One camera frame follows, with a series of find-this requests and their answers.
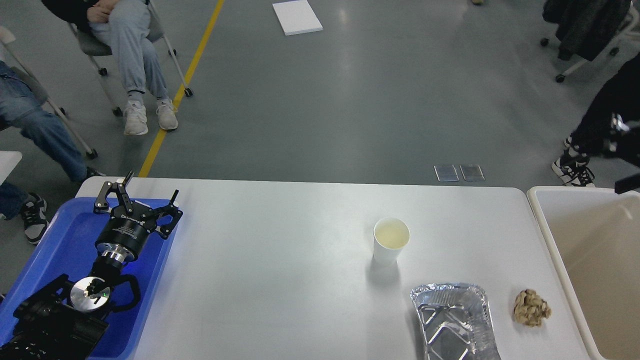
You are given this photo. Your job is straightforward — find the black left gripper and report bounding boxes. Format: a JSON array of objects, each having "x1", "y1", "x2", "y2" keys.
[{"x1": 93, "y1": 170, "x2": 184, "y2": 262}]

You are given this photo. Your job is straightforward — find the white paper cup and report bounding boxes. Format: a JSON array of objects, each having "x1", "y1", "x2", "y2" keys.
[{"x1": 372, "y1": 218, "x2": 410, "y2": 266}]

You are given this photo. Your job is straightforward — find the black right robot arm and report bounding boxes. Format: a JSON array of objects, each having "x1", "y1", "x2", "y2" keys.
[{"x1": 603, "y1": 112, "x2": 640, "y2": 194}]

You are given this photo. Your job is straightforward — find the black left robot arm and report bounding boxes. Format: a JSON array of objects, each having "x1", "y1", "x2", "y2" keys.
[{"x1": 1, "y1": 174, "x2": 183, "y2": 360}]

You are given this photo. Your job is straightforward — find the blue plastic tray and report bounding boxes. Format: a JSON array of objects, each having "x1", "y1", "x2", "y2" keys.
[{"x1": 0, "y1": 197, "x2": 174, "y2": 360}]

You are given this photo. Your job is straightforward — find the white side table corner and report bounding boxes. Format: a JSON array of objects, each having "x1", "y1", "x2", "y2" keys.
[{"x1": 0, "y1": 150, "x2": 23, "y2": 184}]

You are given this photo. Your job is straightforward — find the seated person blue jeans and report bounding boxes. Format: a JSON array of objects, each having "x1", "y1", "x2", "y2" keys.
[{"x1": 0, "y1": 61, "x2": 103, "y2": 245}]

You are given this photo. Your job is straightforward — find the grey rolling chair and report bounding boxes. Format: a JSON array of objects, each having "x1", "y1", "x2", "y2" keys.
[{"x1": 68, "y1": 0, "x2": 194, "y2": 117}]

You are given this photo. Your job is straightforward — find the seated person light jeans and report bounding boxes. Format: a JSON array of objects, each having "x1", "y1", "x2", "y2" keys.
[{"x1": 42, "y1": 0, "x2": 179, "y2": 136}]

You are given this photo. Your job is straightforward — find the white folding chair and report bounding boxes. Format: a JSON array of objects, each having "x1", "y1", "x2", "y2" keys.
[{"x1": 0, "y1": 26, "x2": 99, "y2": 160}]

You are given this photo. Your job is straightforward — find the white flat box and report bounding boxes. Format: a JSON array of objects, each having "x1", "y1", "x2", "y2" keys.
[{"x1": 272, "y1": 0, "x2": 323, "y2": 36}]

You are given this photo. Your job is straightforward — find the left floor metal plate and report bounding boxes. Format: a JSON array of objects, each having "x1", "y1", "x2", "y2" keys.
[{"x1": 433, "y1": 164, "x2": 460, "y2": 183}]

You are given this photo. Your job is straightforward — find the floor metal plate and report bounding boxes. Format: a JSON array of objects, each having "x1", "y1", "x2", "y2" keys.
[
  {"x1": 459, "y1": 164, "x2": 486, "y2": 182},
  {"x1": 433, "y1": 164, "x2": 460, "y2": 183}
]

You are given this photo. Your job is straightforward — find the right floor metal plate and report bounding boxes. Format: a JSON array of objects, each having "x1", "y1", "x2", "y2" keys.
[{"x1": 459, "y1": 164, "x2": 486, "y2": 182}]

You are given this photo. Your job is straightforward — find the aluminium foil tray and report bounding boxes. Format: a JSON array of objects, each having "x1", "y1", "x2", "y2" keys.
[{"x1": 410, "y1": 283, "x2": 501, "y2": 360}]

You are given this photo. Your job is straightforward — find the crumpled brown paper ball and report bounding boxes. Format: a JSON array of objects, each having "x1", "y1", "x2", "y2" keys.
[{"x1": 513, "y1": 289, "x2": 553, "y2": 327}]

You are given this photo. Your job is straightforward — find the beige plastic bin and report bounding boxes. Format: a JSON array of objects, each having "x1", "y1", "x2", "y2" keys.
[{"x1": 526, "y1": 186, "x2": 640, "y2": 360}]

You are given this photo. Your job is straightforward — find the person black pants sneakers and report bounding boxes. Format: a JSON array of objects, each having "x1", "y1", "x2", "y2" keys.
[{"x1": 551, "y1": 54, "x2": 640, "y2": 187}]

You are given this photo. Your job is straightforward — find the chair with dark jacket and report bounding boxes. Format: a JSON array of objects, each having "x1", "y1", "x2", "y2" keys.
[{"x1": 542, "y1": 0, "x2": 639, "y2": 84}]

